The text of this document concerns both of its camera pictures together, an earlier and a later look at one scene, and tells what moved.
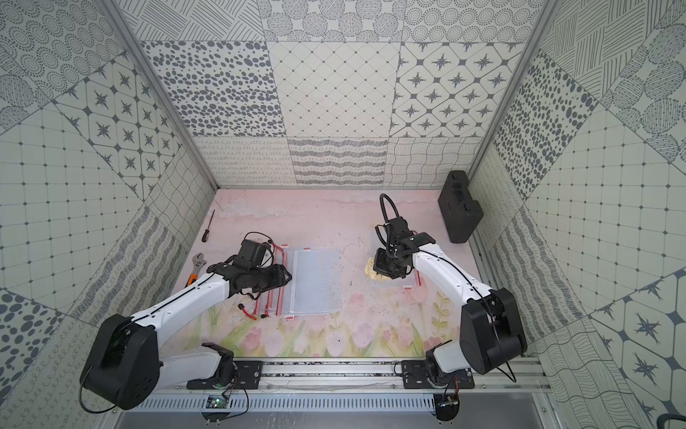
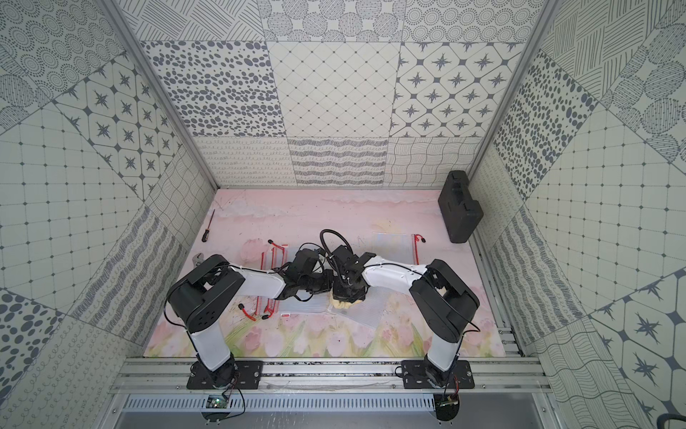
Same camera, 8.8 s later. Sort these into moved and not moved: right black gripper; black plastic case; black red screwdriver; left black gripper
Moved: left black gripper; right black gripper
Not moved: black red screwdriver; black plastic case
